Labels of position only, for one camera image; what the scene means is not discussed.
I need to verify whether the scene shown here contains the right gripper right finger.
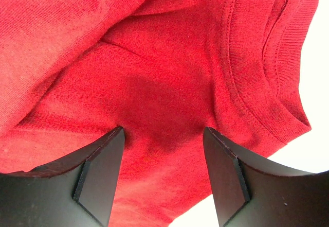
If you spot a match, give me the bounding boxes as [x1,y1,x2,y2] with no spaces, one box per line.
[203,128,328,226]

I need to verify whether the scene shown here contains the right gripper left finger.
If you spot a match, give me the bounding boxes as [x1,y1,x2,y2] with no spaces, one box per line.
[1,127,125,226]

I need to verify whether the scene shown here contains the red t shirt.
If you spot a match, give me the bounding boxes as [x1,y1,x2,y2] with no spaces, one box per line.
[1,0,318,226]

